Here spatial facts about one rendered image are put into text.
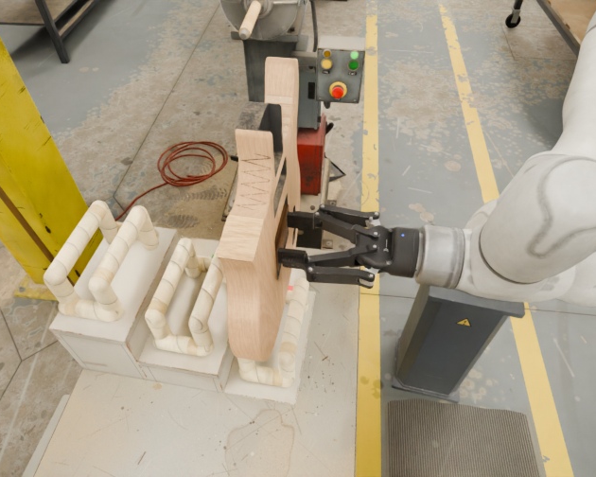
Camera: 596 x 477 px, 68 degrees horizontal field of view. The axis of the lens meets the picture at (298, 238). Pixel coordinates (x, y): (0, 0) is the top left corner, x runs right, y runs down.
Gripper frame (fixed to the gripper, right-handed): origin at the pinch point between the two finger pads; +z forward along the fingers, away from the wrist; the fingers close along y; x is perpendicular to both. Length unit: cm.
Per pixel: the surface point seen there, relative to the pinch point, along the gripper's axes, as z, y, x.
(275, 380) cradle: 0.8, -10.2, -31.8
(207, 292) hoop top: 14.5, -2.4, -15.8
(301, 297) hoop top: -1.7, 4.7, -24.1
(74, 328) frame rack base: 36.9, -12.2, -18.4
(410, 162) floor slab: -41, 184, -130
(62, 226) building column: 114, 64, -89
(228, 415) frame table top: 9.2, -16.9, -36.0
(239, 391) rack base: 7.9, -12.4, -34.8
